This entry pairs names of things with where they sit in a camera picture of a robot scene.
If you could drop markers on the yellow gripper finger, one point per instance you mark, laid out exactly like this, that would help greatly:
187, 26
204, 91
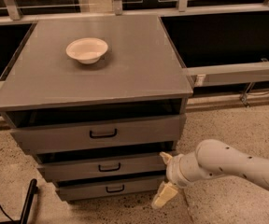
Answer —
166, 157
165, 193

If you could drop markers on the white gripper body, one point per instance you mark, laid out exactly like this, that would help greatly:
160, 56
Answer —
173, 171

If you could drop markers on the grey drawer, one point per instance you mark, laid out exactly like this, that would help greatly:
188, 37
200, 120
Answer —
110, 166
88, 135
110, 188

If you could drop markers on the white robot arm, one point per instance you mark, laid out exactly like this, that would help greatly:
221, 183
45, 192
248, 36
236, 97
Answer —
211, 159

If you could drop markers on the grey bottom drawer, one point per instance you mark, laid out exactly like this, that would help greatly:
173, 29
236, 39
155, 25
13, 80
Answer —
110, 188

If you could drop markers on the grey drawer cabinet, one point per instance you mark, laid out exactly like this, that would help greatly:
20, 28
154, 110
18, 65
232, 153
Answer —
140, 76

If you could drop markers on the grey top drawer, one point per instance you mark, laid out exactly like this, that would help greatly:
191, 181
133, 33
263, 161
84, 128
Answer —
88, 135

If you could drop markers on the white bowl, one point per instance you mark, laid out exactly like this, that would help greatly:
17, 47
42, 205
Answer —
87, 50

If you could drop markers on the black pole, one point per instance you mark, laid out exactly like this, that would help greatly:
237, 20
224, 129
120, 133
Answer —
31, 192

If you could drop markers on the metal floor bracket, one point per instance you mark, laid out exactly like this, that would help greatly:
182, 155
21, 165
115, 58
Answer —
245, 93

